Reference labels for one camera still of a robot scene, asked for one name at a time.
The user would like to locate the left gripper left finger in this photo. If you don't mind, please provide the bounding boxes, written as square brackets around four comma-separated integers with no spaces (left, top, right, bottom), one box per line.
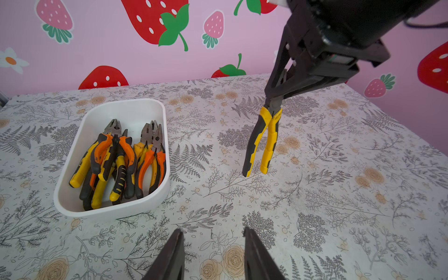
[142,229,185,280]

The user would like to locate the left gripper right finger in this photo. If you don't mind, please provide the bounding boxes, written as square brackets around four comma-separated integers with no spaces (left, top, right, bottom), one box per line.
[243,227,285,280]

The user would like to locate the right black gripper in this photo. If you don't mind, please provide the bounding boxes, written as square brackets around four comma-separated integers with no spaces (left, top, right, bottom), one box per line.
[265,1,436,105]

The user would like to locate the orange black long-nose pliers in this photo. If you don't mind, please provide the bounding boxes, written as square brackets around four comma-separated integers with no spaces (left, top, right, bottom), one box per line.
[70,129,136,211]

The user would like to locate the white plastic storage box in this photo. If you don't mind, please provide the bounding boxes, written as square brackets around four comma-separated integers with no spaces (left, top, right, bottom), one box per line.
[54,99,170,221]

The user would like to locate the yellow black pliers large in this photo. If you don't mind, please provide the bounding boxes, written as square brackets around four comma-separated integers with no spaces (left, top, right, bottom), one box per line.
[69,119,121,189]

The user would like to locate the orange handled pliers small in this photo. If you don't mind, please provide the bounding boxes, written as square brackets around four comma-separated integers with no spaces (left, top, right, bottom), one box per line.
[134,124,166,199]

